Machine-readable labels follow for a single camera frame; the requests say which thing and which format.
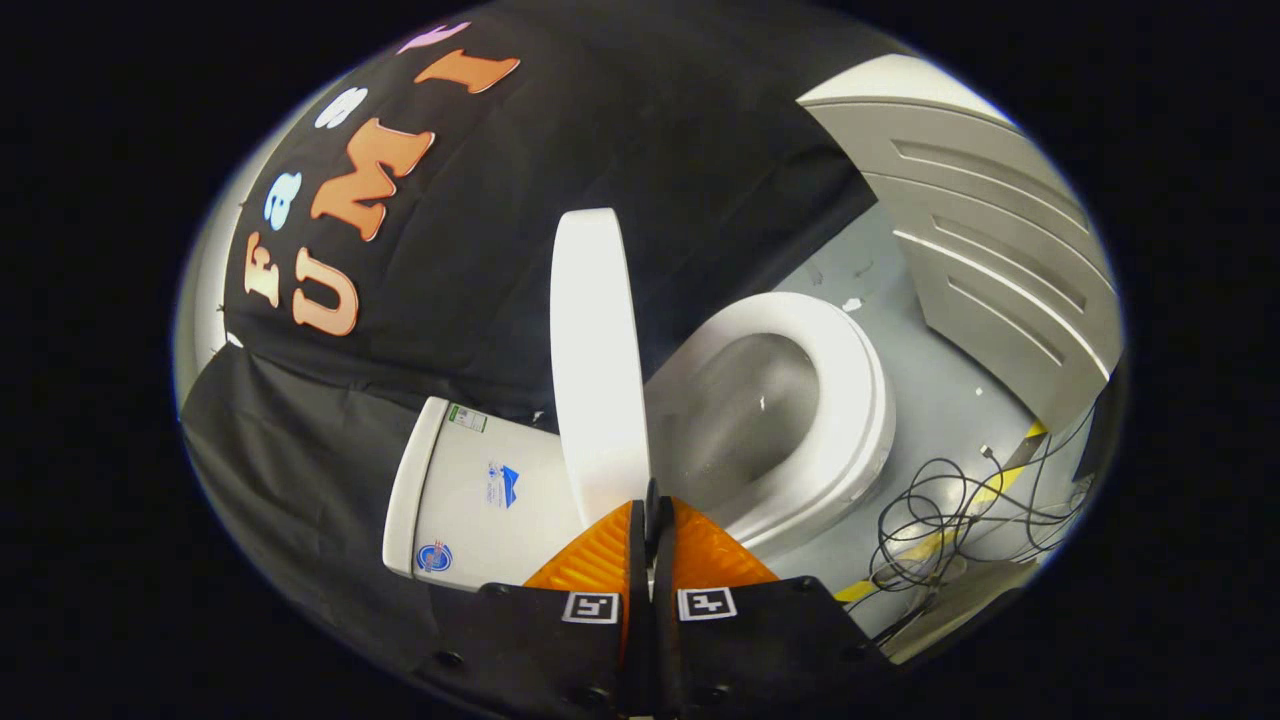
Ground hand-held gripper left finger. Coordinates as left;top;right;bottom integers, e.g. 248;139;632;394
415;480;653;720

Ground white panelled cabinet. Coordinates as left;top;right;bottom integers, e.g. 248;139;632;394
797;53;1123;433

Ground grey flat board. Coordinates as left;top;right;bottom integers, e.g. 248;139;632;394
883;558;1043;667

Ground tangled black cables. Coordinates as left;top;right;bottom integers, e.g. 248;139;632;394
868;408;1093;603

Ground white toilet tank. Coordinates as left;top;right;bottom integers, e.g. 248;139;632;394
382;396;587;593

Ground white toilet lid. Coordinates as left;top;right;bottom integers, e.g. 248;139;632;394
549;207;657;531

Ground black backdrop cloth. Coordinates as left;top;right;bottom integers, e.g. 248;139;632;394
180;0;883;681

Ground yellow black floor tape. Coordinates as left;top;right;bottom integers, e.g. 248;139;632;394
833;420;1049;606

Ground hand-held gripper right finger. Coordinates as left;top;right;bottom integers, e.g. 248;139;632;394
650;495;898;720

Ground white toilet bowl with seat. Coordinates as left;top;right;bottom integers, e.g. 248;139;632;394
643;291;899;557

